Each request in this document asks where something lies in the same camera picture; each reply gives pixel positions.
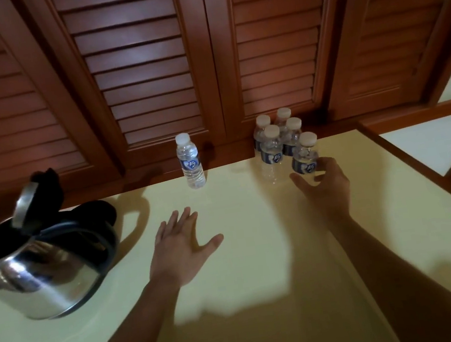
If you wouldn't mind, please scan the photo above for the person's left hand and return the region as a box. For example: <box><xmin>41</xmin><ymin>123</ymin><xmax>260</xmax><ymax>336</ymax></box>
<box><xmin>141</xmin><ymin>202</ymin><xmax>231</xmax><ymax>293</ymax></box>

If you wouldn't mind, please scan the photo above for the person's right hand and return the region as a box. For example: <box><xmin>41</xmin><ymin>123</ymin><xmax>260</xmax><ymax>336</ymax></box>
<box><xmin>287</xmin><ymin>154</ymin><xmax>357</xmax><ymax>229</ymax></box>

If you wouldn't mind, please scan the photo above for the person's right forearm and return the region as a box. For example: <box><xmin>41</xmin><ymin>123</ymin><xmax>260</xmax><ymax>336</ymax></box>
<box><xmin>326</xmin><ymin>198</ymin><xmax>451</xmax><ymax>342</ymax></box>

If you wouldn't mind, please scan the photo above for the clear plastic water bottle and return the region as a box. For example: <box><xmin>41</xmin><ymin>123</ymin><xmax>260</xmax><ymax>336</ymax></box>
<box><xmin>256</xmin><ymin>123</ymin><xmax>289</xmax><ymax>185</ymax></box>
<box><xmin>273</xmin><ymin>106</ymin><xmax>294</xmax><ymax>128</ymax></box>
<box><xmin>277</xmin><ymin>116</ymin><xmax>307</xmax><ymax>158</ymax></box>
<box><xmin>250</xmin><ymin>113</ymin><xmax>276</xmax><ymax>153</ymax></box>
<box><xmin>287</xmin><ymin>130</ymin><xmax>324</xmax><ymax>179</ymax></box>
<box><xmin>174</xmin><ymin>130</ymin><xmax>208</xmax><ymax>192</ymax></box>

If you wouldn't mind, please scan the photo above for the stainless steel electric kettle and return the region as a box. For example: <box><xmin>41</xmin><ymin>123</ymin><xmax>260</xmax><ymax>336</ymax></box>
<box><xmin>0</xmin><ymin>159</ymin><xmax>132</xmax><ymax>328</ymax></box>

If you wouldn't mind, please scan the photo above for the louvered wooden cabinet door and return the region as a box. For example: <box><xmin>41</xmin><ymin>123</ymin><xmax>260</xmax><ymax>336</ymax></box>
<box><xmin>20</xmin><ymin>0</ymin><xmax>230</xmax><ymax>182</ymax></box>
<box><xmin>0</xmin><ymin>0</ymin><xmax>124</xmax><ymax>211</ymax></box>
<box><xmin>311</xmin><ymin>0</ymin><xmax>451</xmax><ymax>123</ymax></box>
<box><xmin>203</xmin><ymin>0</ymin><xmax>371</xmax><ymax>141</ymax></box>

